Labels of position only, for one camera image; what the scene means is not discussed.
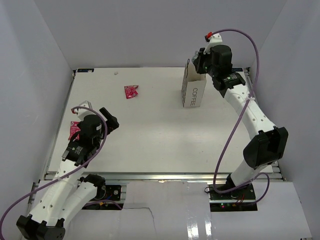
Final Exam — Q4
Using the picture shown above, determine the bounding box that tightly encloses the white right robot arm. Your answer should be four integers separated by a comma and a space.
192, 44, 289, 200

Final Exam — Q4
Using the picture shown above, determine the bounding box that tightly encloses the grey white coffee paper bag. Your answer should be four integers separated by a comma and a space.
181, 59, 207, 108

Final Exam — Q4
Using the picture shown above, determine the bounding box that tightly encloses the blue label right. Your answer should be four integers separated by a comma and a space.
232, 67, 243, 72

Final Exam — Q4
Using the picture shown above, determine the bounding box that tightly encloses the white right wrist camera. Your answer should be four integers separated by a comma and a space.
203, 32, 223, 55

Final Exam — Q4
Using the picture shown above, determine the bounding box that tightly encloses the blue label left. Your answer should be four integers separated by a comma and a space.
76, 68, 95, 73

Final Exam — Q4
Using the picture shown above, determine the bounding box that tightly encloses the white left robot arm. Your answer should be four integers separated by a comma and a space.
16, 104, 119, 240

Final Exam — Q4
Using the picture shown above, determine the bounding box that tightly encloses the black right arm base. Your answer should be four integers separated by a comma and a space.
204, 184, 258, 213

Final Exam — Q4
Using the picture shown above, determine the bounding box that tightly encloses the red snack packet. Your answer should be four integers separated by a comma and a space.
68, 121, 80, 140
124, 85, 139, 99

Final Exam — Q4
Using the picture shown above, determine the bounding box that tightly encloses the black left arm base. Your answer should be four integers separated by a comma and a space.
90, 184, 122, 201

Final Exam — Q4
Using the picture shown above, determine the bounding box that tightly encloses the silver foil snack bag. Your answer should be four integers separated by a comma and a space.
191, 50, 200, 63

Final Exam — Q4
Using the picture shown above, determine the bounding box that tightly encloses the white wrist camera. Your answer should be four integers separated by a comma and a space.
75, 100, 93, 121
203, 32, 223, 55

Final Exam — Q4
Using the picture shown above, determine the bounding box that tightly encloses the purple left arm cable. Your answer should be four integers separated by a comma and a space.
0, 106, 123, 235

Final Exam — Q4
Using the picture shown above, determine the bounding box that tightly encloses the aluminium table edge rail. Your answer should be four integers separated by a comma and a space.
44, 172, 283, 181

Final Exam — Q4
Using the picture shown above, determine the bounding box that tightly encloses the blue label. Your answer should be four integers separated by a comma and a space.
232, 67, 243, 72
76, 68, 95, 73

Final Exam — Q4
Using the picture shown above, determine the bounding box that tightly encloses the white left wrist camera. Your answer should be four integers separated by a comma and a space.
75, 100, 93, 121

